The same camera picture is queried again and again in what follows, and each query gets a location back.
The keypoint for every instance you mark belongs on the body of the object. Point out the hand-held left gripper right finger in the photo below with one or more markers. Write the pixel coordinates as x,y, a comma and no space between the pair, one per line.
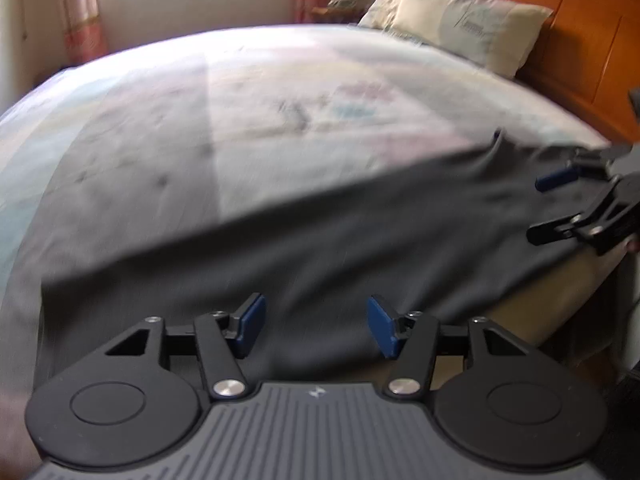
381,327

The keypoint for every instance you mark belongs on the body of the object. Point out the printed cream pillow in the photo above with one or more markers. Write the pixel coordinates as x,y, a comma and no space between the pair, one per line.
465,15

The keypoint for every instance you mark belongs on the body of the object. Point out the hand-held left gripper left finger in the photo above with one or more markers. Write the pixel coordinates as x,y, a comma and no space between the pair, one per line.
252,325

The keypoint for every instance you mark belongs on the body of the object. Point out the dark grey pants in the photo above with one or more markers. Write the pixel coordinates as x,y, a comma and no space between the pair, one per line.
300,250

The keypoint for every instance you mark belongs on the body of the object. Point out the patchwork bed sheet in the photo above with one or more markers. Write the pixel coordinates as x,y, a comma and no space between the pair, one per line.
225,110

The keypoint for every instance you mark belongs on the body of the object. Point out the wooden headboard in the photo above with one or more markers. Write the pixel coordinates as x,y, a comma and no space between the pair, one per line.
585,50

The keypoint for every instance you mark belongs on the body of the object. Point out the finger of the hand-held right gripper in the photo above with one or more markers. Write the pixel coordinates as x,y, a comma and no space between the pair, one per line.
555,180
545,232

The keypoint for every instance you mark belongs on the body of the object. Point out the wooden nightstand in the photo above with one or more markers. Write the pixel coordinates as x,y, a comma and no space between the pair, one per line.
340,15

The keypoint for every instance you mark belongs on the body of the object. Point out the plain cream pillow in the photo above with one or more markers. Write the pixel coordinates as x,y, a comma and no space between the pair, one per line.
380,12

